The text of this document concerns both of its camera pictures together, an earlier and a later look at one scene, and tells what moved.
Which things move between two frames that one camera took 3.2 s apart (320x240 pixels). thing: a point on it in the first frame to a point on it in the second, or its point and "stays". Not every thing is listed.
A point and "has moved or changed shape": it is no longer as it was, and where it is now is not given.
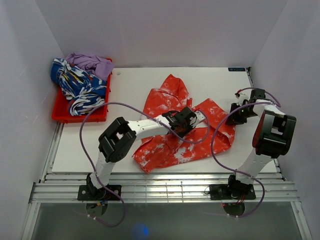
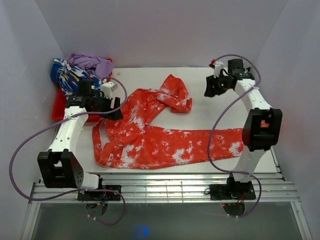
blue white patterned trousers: (85, 91) stays
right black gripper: (233, 119) to (211, 82)
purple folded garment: (101, 68) stays
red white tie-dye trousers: (216, 133) has moved or changed shape
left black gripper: (189, 128) to (114, 115)
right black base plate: (220, 192) stays
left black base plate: (88, 192) stays
